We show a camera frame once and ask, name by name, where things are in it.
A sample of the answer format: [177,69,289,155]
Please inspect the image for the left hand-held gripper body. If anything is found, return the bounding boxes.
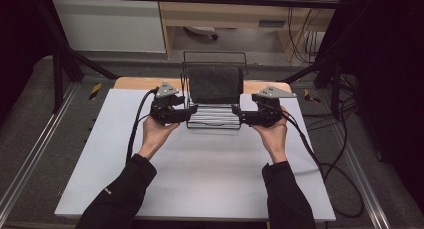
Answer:
[149,81,188,127]

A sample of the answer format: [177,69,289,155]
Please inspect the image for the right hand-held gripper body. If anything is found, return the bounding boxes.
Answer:
[244,85,298,129]

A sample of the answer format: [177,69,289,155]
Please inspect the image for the black wire rack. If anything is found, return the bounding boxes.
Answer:
[179,50,250,130]

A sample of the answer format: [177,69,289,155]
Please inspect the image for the black fabric pouch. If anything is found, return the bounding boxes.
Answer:
[186,65,245,105]

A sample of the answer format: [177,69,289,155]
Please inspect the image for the person's right hand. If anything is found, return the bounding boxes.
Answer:
[251,105,290,165]

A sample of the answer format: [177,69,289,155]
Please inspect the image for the person's left hand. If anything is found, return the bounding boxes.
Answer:
[137,116,181,161]

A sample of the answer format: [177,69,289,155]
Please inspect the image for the wooden table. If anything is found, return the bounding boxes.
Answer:
[113,76,294,96]

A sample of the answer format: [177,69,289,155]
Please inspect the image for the yellow black floor tape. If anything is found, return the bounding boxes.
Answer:
[303,88,322,104]
[88,82,103,101]

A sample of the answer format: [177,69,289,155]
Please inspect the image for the white table board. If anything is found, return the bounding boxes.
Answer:
[54,88,337,222]

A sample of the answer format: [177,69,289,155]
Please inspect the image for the office chair base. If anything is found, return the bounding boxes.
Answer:
[183,25,220,42]

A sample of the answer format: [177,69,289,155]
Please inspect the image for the light wooden desk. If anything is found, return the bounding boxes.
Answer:
[156,0,338,61]

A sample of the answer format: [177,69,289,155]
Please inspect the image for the white cabinet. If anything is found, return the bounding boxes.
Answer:
[49,0,167,54]

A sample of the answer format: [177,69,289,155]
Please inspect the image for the dark curtain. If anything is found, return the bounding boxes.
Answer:
[341,0,424,208]
[0,0,56,127]

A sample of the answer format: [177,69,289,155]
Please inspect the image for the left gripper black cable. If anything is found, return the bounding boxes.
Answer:
[125,86,160,164]

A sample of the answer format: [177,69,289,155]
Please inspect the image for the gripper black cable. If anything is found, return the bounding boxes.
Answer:
[125,86,160,164]
[280,109,365,220]

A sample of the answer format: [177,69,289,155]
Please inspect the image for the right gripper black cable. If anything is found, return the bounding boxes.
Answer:
[280,109,365,220]

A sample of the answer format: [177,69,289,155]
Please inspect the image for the hanging desk cables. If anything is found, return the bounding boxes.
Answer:
[286,6,322,65]

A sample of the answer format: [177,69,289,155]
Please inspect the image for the black frame strut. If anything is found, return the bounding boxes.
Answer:
[282,48,345,121]
[35,0,120,114]

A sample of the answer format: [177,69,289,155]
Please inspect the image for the black floor cable bundle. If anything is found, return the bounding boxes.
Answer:
[301,74,360,134]

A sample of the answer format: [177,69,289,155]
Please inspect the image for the aluminium floor rail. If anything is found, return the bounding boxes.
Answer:
[0,83,80,217]
[332,121,392,229]

